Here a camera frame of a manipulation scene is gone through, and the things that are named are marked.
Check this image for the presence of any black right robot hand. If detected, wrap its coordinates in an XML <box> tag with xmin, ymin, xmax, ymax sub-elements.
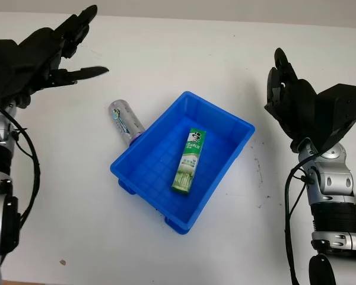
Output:
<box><xmin>263</xmin><ymin>47</ymin><xmax>322</xmax><ymax>154</ymax></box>

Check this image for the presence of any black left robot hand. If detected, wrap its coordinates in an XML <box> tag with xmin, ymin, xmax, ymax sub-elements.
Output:
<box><xmin>14</xmin><ymin>4</ymin><xmax>110</xmax><ymax>109</ymax></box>

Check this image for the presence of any silver printed can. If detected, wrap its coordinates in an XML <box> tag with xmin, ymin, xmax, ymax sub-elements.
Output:
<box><xmin>107</xmin><ymin>100</ymin><xmax>147</xmax><ymax>147</ymax></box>

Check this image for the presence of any green toothpaste box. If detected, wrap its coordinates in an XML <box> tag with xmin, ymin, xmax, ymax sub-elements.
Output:
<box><xmin>170</xmin><ymin>127</ymin><xmax>208</xmax><ymax>197</ymax></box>

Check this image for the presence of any blue plastic tray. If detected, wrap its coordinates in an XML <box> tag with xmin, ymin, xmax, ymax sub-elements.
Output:
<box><xmin>109</xmin><ymin>90</ymin><xmax>256</xmax><ymax>236</ymax></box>

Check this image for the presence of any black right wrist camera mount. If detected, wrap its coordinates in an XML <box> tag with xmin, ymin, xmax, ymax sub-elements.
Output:
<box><xmin>315</xmin><ymin>83</ymin><xmax>356</xmax><ymax>156</ymax></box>

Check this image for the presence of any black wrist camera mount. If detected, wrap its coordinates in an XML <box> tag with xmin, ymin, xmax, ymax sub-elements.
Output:
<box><xmin>315</xmin><ymin>83</ymin><xmax>356</xmax><ymax>156</ymax></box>
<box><xmin>0</xmin><ymin>39</ymin><xmax>24</xmax><ymax>104</ymax></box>

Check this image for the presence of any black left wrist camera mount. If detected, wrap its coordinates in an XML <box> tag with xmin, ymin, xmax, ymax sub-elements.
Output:
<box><xmin>0</xmin><ymin>39</ymin><xmax>24</xmax><ymax>104</ymax></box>

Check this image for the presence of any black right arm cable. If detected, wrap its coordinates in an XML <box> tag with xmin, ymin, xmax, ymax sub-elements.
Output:
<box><xmin>284</xmin><ymin>150</ymin><xmax>328</xmax><ymax>285</ymax></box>

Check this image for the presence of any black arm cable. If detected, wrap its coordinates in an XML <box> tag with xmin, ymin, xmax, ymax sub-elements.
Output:
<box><xmin>284</xmin><ymin>150</ymin><xmax>328</xmax><ymax>285</ymax></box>
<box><xmin>0</xmin><ymin>87</ymin><xmax>42</xmax><ymax>265</ymax></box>

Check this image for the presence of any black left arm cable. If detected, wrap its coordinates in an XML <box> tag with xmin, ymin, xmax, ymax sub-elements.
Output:
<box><xmin>0</xmin><ymin>87</ymin><xmax>42</xmax><ymax>265</ymax></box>

